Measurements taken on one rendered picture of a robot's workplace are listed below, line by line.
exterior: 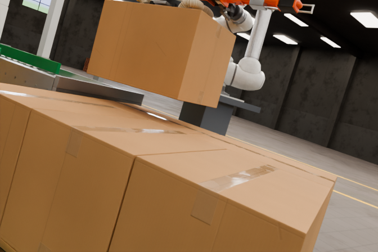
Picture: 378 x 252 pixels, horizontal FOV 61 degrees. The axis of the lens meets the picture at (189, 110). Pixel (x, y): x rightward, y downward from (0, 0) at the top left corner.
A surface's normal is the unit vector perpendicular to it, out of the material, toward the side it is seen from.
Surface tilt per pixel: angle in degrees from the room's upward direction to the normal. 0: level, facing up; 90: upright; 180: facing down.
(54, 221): 90
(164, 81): 90
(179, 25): 90
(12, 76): 90
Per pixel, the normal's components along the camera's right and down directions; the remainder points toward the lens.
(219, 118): 0.58, 0.22
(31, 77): -0.47, -0.08
